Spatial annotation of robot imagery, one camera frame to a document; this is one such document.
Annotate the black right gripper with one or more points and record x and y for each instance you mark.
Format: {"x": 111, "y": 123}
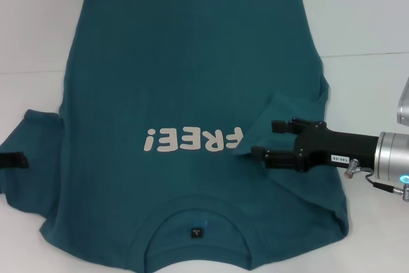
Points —
{"x": 335, "y": 148}

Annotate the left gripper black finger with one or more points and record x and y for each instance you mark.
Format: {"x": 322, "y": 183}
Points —
{"x": 12, "y": 160}

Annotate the teal FREE print T-shirt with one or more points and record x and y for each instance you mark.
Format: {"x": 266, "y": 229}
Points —
{"x": 191, "y": 62}

